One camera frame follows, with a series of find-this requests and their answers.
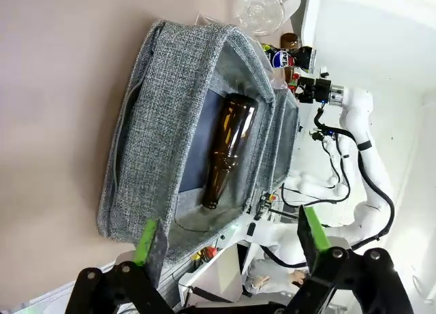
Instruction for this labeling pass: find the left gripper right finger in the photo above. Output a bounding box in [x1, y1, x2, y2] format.
[285, 204, 415, 314]

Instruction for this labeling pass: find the clear plastic packaging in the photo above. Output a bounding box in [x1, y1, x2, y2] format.
[194, 12, 219, 26]

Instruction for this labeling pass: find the clear plastic bottle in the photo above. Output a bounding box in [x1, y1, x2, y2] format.
[233, 0, 302, 36]

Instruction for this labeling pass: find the person in grey clothes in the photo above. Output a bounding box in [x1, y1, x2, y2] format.
[243, 257, 309, 298]

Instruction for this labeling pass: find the black Pepsi can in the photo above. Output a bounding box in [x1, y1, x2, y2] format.
[267, 45, 317, 70]

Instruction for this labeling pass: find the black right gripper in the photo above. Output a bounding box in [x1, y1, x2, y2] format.
[295, 75, 333, 106]

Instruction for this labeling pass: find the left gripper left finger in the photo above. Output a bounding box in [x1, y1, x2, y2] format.
[64, 218, 178, 314]

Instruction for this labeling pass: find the grey fabric basket, Bottle sign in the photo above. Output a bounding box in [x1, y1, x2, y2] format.
[97, 19, 277, 266]

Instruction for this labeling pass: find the thin black cable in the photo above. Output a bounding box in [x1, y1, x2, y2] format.
[279, 136, 352, 208]

